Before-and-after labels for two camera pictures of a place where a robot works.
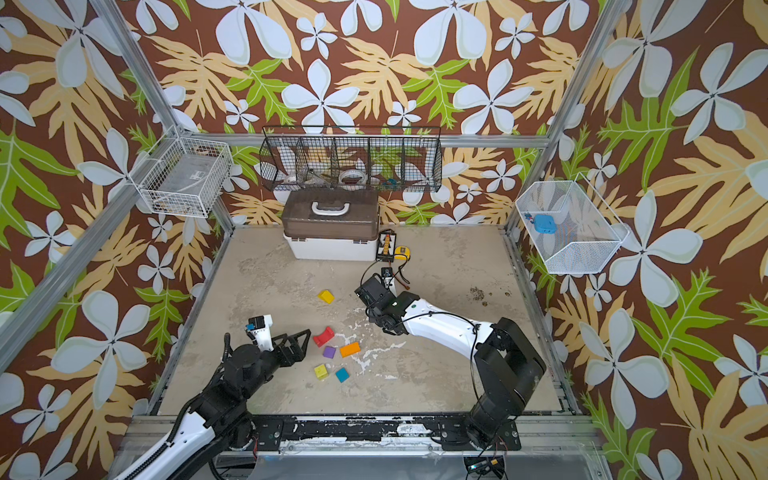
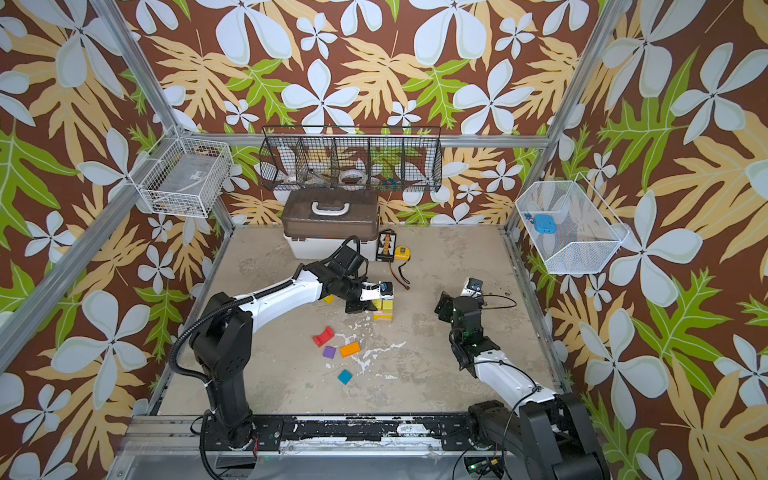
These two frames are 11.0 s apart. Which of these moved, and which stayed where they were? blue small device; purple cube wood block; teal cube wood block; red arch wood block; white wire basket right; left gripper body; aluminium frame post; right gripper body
Moved: left gripper body; right gripper body
Stayed: blue small device; red arch wood block; purple cube wood block; white wire basket right; aluminium frame post; teal cube wood block
